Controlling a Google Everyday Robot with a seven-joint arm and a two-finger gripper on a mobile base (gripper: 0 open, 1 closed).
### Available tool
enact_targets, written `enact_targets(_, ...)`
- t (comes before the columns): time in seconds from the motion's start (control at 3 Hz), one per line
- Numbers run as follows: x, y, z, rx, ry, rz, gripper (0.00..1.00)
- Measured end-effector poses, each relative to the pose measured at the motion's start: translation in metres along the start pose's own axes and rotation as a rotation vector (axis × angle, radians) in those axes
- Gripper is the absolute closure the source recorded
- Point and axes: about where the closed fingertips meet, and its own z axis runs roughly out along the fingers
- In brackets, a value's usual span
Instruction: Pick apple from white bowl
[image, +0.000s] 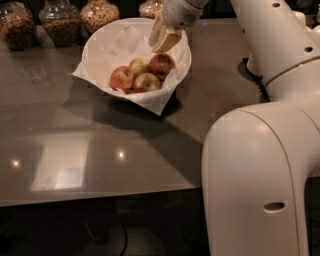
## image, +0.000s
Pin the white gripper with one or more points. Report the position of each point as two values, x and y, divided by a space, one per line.
180 12

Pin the large red-yellow apple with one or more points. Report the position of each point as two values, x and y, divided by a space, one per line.
161 64

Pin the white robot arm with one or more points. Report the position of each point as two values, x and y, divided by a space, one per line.
256 159

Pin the back yellow-green apple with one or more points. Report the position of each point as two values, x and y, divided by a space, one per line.
139 66

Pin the white bowl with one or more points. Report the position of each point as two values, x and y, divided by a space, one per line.
106 50

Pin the front red-yellow apple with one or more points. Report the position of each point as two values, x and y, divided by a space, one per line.
146 82

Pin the left red apple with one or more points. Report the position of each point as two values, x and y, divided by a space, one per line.
122 78

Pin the glass cereal jar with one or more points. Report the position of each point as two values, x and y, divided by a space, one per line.
62 22
149 8
98 13

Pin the white paper liner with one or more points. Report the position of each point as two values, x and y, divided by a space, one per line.
150 100

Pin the black rubber mat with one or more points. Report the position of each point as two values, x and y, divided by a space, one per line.
253 78

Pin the far left cereal jar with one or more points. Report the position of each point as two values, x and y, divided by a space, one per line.
17 26

